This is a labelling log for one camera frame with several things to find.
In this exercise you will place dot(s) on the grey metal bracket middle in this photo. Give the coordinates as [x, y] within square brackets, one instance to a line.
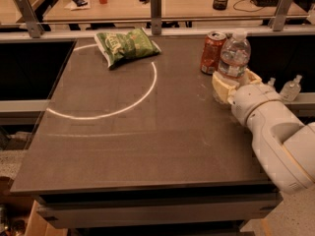
[156, 17]

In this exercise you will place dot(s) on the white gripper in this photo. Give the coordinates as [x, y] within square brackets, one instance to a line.
[253, 99]

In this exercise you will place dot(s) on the clear sanitizer bottle left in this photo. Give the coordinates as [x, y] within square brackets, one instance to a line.
[271, 82]

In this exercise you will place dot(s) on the black mesh cup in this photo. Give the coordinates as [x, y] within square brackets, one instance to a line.
[220, 4]

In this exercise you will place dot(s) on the cardboard box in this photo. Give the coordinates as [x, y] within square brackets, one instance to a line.
[37, 226]

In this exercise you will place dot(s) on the grey metal bracket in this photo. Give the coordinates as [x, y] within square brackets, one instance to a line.
[156, 17]
[276, 23]
[34, 27]

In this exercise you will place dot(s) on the green chip bag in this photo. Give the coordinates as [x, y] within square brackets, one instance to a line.
[118, 47]

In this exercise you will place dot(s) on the clear sanitizer bottle right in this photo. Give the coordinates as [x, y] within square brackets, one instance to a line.
[291, 89]

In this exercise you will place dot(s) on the orange soda can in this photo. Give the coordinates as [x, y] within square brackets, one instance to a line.
[212, 51]

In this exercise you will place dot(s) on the clear plastic water bottle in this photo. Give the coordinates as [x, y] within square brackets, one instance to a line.
[235, 55]

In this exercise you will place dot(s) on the clear sanitizer bottle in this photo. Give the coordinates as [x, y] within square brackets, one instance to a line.
[291, 89]
[271, 82]

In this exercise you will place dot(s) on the grey metal bracket right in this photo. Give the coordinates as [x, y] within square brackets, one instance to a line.
[276, 23]

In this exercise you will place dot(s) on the grey metal bracket left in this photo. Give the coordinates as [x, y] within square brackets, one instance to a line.
[34, 27]

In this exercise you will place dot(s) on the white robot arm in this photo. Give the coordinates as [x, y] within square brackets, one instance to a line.
[284, 146]

